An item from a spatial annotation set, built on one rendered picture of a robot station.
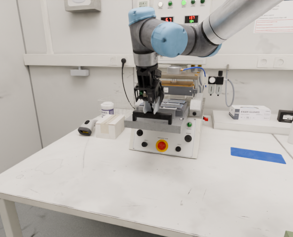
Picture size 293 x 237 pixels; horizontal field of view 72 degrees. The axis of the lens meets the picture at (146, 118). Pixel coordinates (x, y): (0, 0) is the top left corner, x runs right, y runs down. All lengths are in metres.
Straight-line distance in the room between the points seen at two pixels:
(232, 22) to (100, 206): 0.63
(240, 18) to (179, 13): 0.80
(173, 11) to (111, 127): 0.74
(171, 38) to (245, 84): 1.23
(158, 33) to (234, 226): 0.56
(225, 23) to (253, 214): 0.55
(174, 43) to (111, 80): 1.35
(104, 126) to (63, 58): 0.96
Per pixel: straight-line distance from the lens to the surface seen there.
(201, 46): 0.58
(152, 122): 0.76
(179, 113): 0.83
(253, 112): 1.49
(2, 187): 0.94
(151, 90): 0.64
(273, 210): 0.80
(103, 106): 1.36
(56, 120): 2.23
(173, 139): 0.98
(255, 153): 1.13
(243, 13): 0.52
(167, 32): 0.48
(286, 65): 1.66
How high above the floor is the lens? 1.22
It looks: 18 degrees down
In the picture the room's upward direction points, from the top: straight up
